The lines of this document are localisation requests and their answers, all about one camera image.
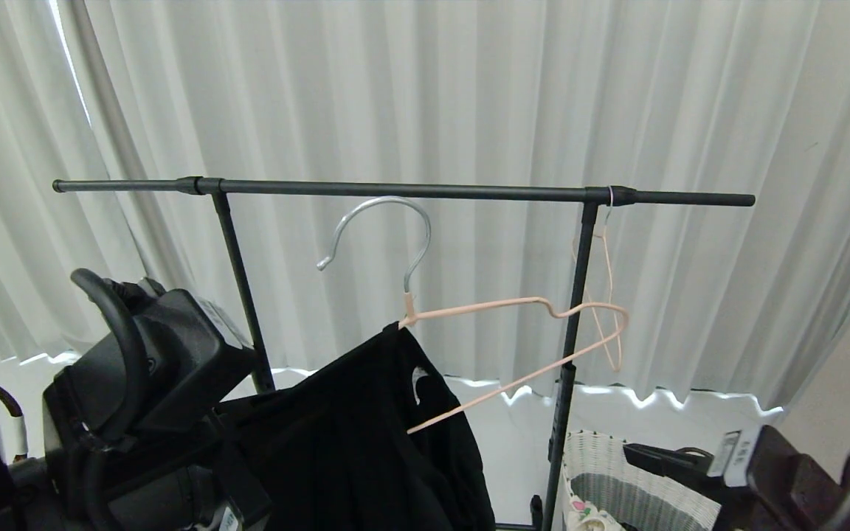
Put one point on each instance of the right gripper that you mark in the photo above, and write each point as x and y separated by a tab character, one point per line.
753	479

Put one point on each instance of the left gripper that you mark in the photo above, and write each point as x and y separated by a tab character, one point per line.
174	494

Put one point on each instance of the black sleeveless top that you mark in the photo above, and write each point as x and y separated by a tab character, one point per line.
351	457

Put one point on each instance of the pink clothes hanger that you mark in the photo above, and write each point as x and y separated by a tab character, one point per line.
618	355
409	310

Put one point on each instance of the white laundry basket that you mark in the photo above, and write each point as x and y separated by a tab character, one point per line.
602	457

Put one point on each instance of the black clothes rack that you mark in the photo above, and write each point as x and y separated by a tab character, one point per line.
469	192

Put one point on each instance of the white curtain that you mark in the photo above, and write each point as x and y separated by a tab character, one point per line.
469	110

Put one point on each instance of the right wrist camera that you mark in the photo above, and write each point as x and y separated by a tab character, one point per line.
812	487

